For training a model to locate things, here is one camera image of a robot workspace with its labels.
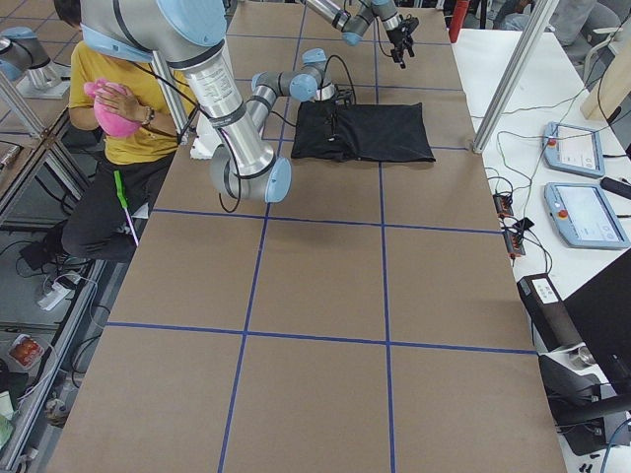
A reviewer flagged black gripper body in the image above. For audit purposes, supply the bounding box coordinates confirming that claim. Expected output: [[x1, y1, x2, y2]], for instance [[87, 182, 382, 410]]
[[319, 84, 354, 105], [386, 14, 419, 52]]

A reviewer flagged black printed t-shirt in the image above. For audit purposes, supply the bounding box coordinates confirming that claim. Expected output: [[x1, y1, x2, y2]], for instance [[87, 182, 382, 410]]
[[291, 101, 435, 163]]

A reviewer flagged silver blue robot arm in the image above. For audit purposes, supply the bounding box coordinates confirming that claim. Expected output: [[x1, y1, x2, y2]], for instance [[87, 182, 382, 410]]
[[302, 0, 420, 69], [81, 1, 336, 203]]

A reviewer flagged person's hand on plush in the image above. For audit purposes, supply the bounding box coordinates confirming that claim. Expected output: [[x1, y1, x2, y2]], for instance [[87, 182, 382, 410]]
[[97, 86, 148, 123]]

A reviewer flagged orange circuit board upper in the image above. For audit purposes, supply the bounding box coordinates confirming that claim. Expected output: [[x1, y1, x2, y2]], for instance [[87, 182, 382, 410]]
[[492, 193, 515, 219]]

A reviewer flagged orange circuit board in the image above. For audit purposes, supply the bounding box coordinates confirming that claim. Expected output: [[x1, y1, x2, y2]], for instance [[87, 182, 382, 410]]
[[492, 193, 515, 219], [503, 228, 526, 259]]

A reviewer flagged upper teach pendant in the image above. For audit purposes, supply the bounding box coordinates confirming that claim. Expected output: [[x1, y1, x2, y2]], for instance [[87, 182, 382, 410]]
[[542, 121, 605, 178]]

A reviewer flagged teach pendant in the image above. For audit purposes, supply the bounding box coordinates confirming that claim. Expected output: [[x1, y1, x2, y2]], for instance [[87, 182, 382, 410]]
[[543, 182, 630, 249], [542, 121, 605, 178]]

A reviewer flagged person in yellow shirt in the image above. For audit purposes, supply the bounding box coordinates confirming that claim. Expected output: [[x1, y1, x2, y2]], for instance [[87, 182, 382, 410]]
[[43, 0, 198, 265]]

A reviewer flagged orange circuit board lower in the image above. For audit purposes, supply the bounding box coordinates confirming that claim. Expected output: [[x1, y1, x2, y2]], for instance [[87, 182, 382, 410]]
[[503, 228, 526, 259]]

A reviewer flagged pink plush toy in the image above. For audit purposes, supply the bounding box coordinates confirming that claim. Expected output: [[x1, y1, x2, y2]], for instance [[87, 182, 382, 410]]
[[83, 78, 141, 138]]

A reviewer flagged green pink stick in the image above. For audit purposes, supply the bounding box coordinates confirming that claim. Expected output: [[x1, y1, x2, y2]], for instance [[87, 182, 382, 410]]
[[113, 170, 139, 245]]

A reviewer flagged lower teach pendant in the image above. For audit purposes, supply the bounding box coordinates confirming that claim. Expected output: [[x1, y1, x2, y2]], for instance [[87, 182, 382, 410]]
[[543, 182, 630, 249]]

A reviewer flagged black device box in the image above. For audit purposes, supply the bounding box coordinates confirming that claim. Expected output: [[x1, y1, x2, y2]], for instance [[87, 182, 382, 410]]
[[517, 273, 584, 354]]

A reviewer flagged white power strip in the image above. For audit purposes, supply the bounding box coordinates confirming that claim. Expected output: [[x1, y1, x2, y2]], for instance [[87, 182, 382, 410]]
[[37, 273, 80, 311]]

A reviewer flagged red food tray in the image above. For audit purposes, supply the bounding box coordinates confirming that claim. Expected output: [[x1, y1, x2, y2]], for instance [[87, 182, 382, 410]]
[[8, 334, 44, 370]]

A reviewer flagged aluminium frame post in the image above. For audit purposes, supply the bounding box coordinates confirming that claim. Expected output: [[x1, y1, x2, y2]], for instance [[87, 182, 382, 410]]
[[471, 0, 559, 154]]

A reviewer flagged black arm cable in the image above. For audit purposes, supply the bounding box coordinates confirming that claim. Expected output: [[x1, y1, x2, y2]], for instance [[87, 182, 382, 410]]
[[147, 53, 356, 213]]

